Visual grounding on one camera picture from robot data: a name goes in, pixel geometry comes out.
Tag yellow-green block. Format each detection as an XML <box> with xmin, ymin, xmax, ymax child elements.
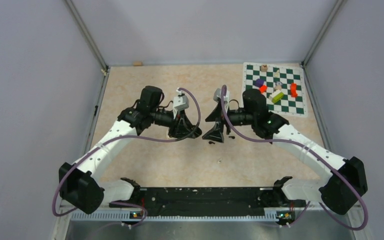
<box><xmin>269</xmin><ymin>89</ymin><xmax>284</xmax><ymax>104</ymax></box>

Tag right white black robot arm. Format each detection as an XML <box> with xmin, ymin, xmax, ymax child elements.
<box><xmin>202</xmin><ymin>88</ymin><xmax>368</xmax><ymax>215</ymax></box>

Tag small beige chess piece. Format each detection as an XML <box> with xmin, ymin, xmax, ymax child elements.
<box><xmin>273</xmin><ymin>69</ymin><xmax>280</xmax><ymax>78</ymax></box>

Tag right circuit board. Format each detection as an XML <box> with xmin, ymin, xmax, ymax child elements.
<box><xmin>276</xmin><ymin>212</ymin><xmax>295</xmax><ymax>222</ymax></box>

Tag green white chessboard mat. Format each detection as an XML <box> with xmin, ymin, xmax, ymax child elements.
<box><xmin>242</xmin><ymin>62</ymin><xmax>308</xmax><ymax>117</ymax></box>

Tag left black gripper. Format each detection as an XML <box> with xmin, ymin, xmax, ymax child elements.
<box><xmin>150</xmin><ymin>107</ymin><xmax>196</xmax><ymax>138</ymax></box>

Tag wooden cube with mark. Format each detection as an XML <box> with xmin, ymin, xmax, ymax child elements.
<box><xmin>260</xmin><ymin>64</ymin><xmax>268</xmax><ymax>72</ymax></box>

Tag large red block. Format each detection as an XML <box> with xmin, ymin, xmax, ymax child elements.
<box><xmin>290</xmin><ymin>83</ymin><xmax>298</xmax><ymax>98</ymax></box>

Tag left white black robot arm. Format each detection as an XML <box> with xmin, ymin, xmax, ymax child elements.
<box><xmin>51</xmin><ymin>85</ymin><xmax>202</xmax><ymax>217</ymax></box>

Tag left circuit board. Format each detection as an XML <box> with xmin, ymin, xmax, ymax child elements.
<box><xmin>129</xmin><ymin>210</ymin><xmax>145</xmax><ymax>220</ymax></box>

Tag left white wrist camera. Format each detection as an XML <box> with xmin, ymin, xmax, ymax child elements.
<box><xmin>172</xmin><ymin>94</ymin><xmax>190</xmax><ymax>119</ymax></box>

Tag cork piece at wall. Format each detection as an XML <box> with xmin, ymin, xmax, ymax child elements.
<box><xmin>133</xmin><ymin>61</ymin><xmax>143</xmax><ymax>67</ymax></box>

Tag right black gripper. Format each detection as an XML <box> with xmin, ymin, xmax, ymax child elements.
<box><xmin>202</xmin><ymin>101</ymin><xmax>256</xmax><ymax>143</ymax></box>

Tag purple block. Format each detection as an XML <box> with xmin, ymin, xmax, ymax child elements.
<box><xmin>254</xmin><ymin>78</ymin><xmax>266</xmax><ymax>88</ymax></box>

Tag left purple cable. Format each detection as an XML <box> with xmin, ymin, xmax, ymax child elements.
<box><xmin>52</xmin><ymin>87</ymin><xmax>202</xmax><ymax>218</ymax></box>

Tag circuit board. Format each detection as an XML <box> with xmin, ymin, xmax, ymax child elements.
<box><xmin>276</xmin><ymin>212</ymin><xmax>295</xmax><ymax>222</ymax></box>
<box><xmin>129</xmin><ymin>210</ymin><xmax>145</xmax><ymax>220</ymax></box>

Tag white earbud charging case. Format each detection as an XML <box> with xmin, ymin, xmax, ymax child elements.
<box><xmin>166</xmin><ymin>131</ymin><xmax>172</xmax><ymax>139</ymax></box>

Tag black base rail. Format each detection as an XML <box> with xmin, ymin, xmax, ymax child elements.
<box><xmin>130</xmin><ymin>187</ymin><xmax>280</xmax><ymax>217</ymax></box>

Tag small red block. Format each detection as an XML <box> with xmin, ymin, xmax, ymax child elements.
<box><xmin>259</xmin><ymin>85</ymin><xmax>268</xmax><ymax>94</ymax></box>

